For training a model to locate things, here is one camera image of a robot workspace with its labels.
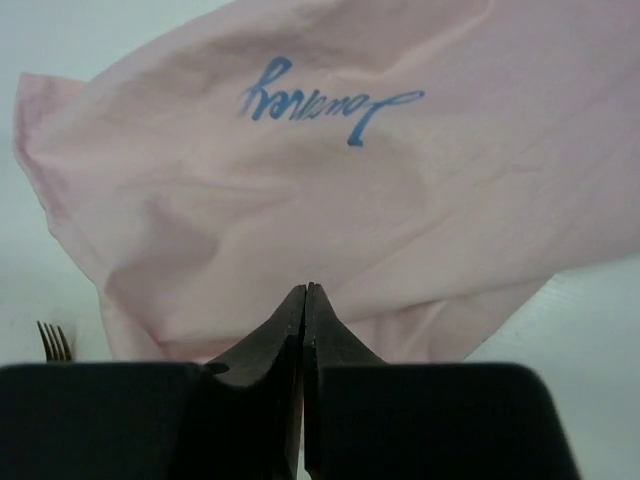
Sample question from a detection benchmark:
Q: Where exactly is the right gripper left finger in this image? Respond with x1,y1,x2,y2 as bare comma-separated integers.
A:
1,286,306,479

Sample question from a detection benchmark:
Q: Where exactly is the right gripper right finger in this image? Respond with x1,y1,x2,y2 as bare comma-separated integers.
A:
302,283,579,480

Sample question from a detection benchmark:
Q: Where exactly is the gold fork green handle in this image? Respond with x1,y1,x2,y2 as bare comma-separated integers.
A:
37,322,74,362

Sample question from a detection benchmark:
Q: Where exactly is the pink cloth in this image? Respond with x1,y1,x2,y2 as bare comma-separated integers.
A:
14,0,639,361

